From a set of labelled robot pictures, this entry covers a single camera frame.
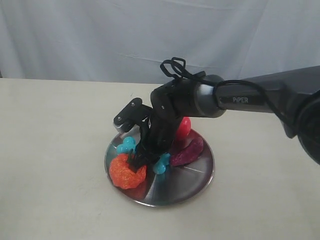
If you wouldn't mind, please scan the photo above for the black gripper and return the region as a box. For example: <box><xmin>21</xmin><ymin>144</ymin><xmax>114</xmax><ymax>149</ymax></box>
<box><xmin>129</xmin><ymin>81</ymin><xmax>182</xmax><ymax>173</ymax></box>

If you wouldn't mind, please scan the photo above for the teal toy bone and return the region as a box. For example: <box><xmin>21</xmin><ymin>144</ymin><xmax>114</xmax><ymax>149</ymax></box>
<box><xmin>116</xmin><ymin>136</ymin><xmax>171</xmax><ymax>175</ymax></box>

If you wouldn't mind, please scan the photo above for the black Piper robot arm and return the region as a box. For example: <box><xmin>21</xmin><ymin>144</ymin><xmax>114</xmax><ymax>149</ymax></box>
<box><xmin>129</xmin><ymin>66</ymin><xmax>320</xmax><ymax>170</ymax></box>

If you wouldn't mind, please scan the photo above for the orange toy pumpkin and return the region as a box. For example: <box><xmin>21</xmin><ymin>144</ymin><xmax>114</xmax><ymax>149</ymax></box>
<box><xmin>109</xmin><ymin>153</ymin><xmax>147</xmax><ymax>190</ymax></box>

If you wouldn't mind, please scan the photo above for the round stainless steel plate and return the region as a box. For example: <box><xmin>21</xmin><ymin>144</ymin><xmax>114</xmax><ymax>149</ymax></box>
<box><xmin>115</xmin><ymin>141</ymin><xmax>215</xmax><ymax>207</ymax></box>

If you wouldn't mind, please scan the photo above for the purple sweet potato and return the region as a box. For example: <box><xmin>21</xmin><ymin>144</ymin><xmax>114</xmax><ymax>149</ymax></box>
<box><xmin>169</xmin><ymin>137</ymin><xmax>204</xmax><ymax>167</ymax></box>

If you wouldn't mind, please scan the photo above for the red apple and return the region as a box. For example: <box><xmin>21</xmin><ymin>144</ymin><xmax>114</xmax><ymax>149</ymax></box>
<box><xmin>175</xmin><ymin>116</ymin><xmax>192</xmax><ymax>141</ymax></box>

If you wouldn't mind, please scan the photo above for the grey-blue backdrop cloth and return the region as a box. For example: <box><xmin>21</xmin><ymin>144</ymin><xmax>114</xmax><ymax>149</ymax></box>
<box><xmin>0</xmin><ymin>0</ymin><xmax>320</xmax><ymax>83</ymax></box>

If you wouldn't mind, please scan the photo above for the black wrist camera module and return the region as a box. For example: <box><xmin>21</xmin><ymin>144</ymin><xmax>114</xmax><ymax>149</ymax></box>
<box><xmin>113</xmin><ymin>97</ymin><xmax>152</xmax><ymax>134</ymax></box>

